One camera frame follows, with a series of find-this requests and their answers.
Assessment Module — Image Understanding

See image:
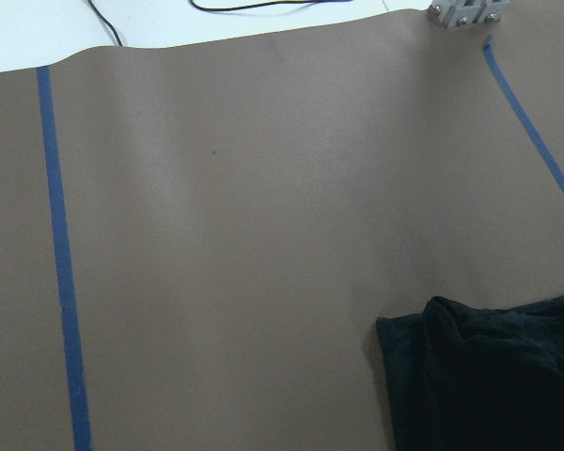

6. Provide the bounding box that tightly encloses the brown table mat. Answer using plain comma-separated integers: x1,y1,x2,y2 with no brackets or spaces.
0,8,564,451

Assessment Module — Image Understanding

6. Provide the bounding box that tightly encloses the aluminium frame post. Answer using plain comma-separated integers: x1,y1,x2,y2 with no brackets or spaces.
429,0,510,28

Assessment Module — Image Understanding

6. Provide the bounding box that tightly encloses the black graphic t-shirt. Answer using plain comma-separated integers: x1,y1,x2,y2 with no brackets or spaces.
376,295,564,450

